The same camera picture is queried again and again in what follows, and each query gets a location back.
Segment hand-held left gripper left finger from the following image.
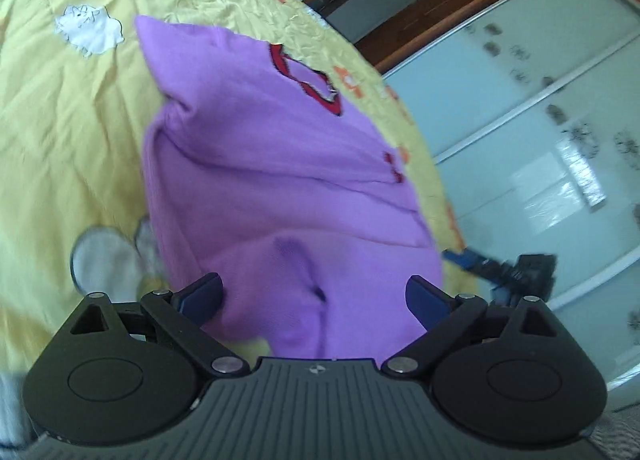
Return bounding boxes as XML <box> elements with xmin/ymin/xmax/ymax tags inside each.
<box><xmin>66</xmin><ymin>272</ymin><xmax>251</xmax><ymax>379</ymax></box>

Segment purple sweater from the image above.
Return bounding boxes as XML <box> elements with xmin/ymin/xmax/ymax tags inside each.
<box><xmin>134</xmin><ymin>15</ymin><xmax>446</xmax><ymax>360</ymax></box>

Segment frosted glass wardrobe doors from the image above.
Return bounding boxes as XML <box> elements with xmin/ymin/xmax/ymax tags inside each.
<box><xmin>380</xmin><ymin>0</ymin><xmax>640</xmax><ymax>391</ymax></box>

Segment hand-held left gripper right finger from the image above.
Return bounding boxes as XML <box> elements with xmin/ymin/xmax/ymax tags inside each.
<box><xmin>380</xmin><ymin>275</ymin><xmax>556</xmax><ymax>379</ymax></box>

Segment yellow printed blanket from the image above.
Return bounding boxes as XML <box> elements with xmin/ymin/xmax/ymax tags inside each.
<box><xmin>0</xmin><ymin>0</ymin><xmax>468</xmax><ymax>391</ymax></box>

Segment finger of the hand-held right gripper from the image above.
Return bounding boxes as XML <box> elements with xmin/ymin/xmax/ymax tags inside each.
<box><xmin>441</xmin><ymin>248</ymin><xmax>503</xmax><ymax>288</ymax></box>

